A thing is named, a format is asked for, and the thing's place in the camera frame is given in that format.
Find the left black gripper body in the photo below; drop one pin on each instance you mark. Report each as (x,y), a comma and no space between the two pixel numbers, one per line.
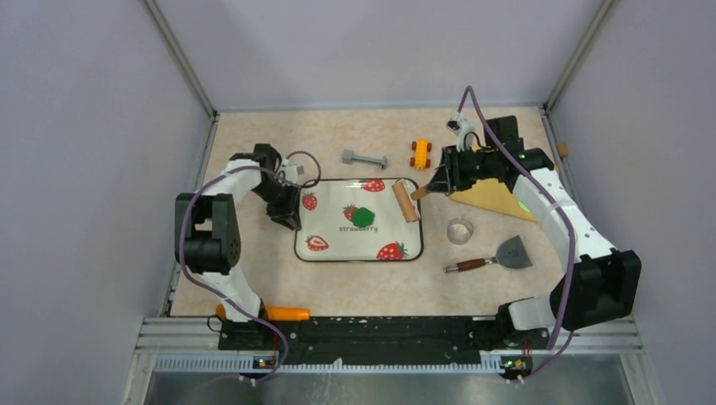
(280,197)

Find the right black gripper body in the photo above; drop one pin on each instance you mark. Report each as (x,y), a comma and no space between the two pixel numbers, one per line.
(465,167)

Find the wooden rolling pin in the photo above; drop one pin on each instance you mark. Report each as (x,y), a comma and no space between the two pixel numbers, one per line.
(408,196)

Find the white strawberry tray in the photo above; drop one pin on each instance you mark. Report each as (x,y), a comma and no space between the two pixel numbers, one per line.
(327,234)

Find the green dough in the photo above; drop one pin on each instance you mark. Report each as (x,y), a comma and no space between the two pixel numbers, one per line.
(362,217)

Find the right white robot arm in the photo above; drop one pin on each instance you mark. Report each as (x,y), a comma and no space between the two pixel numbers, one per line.
(599,281)

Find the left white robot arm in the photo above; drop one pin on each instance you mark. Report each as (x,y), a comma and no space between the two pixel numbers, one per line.
(207,235)

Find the yellow cutting board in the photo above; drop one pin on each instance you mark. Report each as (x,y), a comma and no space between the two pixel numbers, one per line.
(494,193)

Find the yellow toy car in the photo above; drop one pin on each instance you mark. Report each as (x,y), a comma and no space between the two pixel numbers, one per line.
(420,159)

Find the grey toy bolt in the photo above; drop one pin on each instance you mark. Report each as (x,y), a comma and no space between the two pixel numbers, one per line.
(348,157)

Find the small wooden block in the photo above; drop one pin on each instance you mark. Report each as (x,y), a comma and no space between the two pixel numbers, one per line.
(562,149)

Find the orange marker pen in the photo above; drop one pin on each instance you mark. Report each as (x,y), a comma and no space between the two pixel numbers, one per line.
(276,313)

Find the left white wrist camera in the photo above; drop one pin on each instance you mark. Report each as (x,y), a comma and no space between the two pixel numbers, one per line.
(291,172)

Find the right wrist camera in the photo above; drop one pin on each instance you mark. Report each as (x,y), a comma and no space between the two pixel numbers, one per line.
(461,128)

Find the wooden handled scraper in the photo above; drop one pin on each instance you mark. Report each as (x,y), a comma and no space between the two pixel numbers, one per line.
(510,254)

